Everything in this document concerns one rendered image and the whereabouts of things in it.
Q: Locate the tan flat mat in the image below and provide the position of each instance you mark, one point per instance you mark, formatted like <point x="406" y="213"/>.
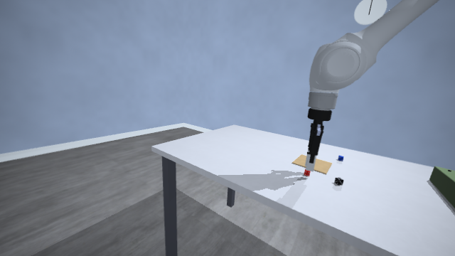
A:
<point x="320" y="165"/>

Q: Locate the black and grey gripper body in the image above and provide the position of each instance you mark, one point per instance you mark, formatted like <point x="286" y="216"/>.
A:
<point x="319" y="116"/>

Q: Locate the black die with white pips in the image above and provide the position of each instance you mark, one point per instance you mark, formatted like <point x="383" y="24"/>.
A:
<point x="339" y="181"/>

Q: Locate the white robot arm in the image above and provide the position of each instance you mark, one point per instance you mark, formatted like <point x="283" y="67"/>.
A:
<point x="339" y="64"/>

